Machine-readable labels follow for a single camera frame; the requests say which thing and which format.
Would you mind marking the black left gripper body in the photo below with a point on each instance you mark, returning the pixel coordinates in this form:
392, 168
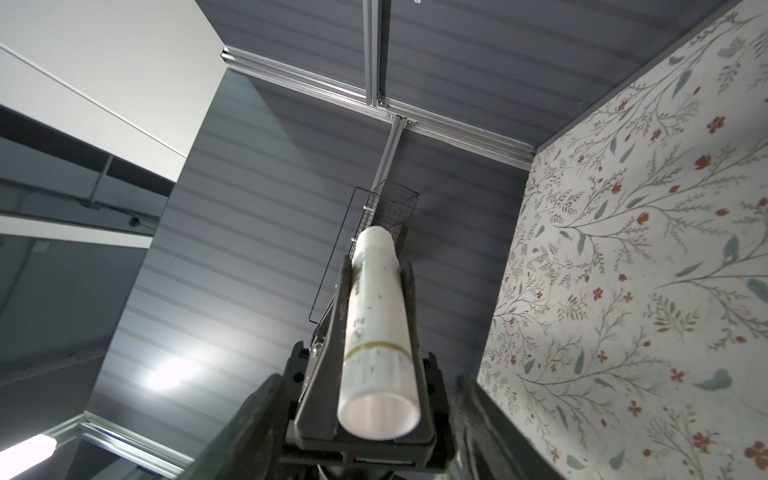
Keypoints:
316, 444

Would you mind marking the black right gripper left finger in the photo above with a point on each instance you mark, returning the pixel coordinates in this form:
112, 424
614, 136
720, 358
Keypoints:
250, 445

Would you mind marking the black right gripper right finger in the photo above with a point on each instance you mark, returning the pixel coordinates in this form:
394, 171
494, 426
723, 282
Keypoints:
489, 446

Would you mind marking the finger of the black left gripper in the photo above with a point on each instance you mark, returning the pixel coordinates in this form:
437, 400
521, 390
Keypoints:
420, 360
324, 360

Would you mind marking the white glue stick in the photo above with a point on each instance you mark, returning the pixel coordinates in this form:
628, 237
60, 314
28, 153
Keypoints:
378, 398

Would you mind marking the black wire basket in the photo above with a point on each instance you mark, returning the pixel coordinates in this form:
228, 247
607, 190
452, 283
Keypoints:
378, 218

